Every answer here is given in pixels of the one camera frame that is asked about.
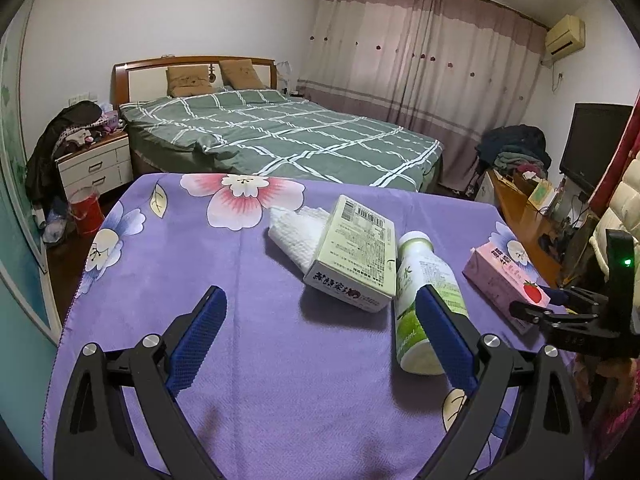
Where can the small bedside lamp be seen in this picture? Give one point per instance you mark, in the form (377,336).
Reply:
(285,75)

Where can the pink beige curtain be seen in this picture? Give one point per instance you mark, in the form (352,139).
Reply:
(425,85)

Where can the pink patterned cloth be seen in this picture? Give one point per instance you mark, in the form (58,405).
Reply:
(620,410)

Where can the wooden bed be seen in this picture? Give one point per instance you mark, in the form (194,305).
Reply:
(145,72)

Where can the heap of dark clothes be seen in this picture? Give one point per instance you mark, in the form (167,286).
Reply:
(515,147)

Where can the cream padded chair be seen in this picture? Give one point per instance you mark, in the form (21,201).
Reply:
(620,205)

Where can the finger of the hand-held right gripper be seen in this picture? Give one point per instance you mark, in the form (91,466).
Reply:
(545,316)
(555,293)

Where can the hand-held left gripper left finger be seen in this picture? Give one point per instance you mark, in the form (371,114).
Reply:
(197,345)

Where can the brown pillow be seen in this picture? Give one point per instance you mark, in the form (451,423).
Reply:
(190,81)
(241,73)

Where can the purple floral cloth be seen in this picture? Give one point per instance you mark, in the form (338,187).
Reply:
(280,390)

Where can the white wall socket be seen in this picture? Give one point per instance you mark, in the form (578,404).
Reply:
(82,96)

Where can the plastic bags on floor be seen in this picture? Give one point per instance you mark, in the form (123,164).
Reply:
(56,225)

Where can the white wooden nightstand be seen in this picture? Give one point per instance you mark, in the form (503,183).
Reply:
(95,165)

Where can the dark jacket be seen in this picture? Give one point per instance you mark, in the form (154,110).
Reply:
(50,150)

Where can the wooden desk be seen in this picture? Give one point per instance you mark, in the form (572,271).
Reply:
(525,217)

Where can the beige cardboard box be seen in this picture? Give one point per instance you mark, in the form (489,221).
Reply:
(350,245)

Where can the beige air conditioner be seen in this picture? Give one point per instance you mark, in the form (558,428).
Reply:
(565,35)

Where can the purple tissue box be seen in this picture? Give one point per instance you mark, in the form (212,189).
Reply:
(110,121)

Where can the teal floral sliding wardrobe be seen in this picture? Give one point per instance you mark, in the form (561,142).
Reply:
(15,210)

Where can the white green plastic bottle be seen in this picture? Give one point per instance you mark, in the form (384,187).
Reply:
(431,267)

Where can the green checked quilt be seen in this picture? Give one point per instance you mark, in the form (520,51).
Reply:
(280,135)

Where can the pink drink carton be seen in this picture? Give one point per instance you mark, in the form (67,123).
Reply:
(500,270)

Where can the red bucket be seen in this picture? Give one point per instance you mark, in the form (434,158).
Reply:
(86,212)

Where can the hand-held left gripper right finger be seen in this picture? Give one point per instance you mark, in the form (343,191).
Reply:
(445,340)

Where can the black television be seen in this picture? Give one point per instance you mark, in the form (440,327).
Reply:
(595,145)

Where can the green box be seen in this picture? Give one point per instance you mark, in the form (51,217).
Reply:
(540,194)

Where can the white textured paper towel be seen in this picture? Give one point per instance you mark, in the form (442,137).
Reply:
(295,237)

